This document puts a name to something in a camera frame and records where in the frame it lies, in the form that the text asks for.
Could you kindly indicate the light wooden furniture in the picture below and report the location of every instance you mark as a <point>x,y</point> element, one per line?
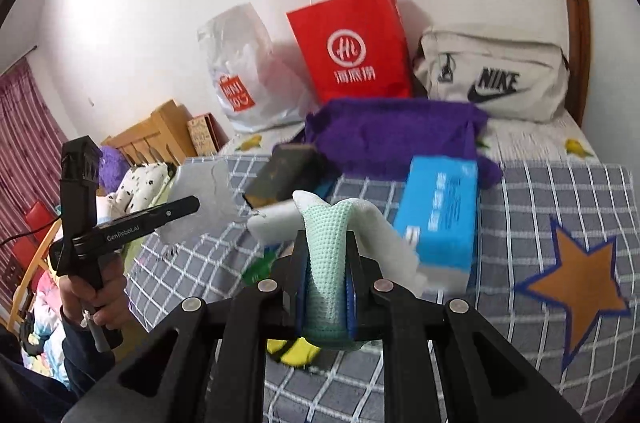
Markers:
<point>160,128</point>

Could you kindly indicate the white plastic shopping bag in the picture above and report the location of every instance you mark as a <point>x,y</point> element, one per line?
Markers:
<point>235,53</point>

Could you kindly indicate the dark tin box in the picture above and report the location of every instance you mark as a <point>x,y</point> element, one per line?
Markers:
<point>285,173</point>

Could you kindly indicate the mint green white sock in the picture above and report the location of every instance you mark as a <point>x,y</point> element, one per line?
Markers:
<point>325,253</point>

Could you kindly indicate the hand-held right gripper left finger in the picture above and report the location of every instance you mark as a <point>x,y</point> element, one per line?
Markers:
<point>301,303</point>

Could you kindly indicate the grey plastic packet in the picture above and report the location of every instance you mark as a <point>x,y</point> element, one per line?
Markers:
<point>205,183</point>

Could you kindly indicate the person's left forearm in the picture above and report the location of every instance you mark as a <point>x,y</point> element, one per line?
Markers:
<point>80,353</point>

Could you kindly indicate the maroon curtain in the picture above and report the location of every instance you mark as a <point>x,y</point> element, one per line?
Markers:
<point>25,128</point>

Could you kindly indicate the yellow small bag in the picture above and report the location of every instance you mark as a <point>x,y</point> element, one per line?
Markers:
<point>295,353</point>

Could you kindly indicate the white spotted pillow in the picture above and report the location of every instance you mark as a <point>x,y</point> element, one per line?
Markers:
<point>140,183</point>

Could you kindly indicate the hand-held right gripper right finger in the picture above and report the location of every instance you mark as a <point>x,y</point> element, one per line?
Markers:
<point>350,308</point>

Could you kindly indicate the dark wooden headboard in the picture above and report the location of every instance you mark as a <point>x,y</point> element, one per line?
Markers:
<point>570,3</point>

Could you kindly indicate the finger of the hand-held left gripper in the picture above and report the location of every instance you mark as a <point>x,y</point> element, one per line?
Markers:
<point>175,208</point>

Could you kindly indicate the blue tissue pack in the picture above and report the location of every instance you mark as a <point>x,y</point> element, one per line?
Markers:
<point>435,213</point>

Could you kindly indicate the red paper bag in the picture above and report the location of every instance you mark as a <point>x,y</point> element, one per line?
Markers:
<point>350,28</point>

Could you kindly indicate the person's left hand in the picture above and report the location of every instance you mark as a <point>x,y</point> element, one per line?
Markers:
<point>112,298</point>

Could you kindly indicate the purple towel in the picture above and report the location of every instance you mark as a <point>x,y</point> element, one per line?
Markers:
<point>380,138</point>

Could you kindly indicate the grey checked blanket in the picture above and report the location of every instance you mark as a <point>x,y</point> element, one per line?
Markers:
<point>525,203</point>

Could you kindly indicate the beige waist bag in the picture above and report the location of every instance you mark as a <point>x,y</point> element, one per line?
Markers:
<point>500,53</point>

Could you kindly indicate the brown printed box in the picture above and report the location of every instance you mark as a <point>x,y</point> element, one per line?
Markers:
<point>200,135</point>

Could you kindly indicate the wooden chair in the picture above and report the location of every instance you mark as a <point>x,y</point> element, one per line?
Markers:
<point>35,263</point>

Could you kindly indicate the purple plush pillow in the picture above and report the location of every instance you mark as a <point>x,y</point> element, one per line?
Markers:
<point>112,168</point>

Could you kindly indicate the floral printed quilt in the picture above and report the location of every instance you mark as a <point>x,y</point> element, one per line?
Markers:
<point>42,303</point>

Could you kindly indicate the small green packet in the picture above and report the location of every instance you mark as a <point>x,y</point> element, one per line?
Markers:
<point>260,268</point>

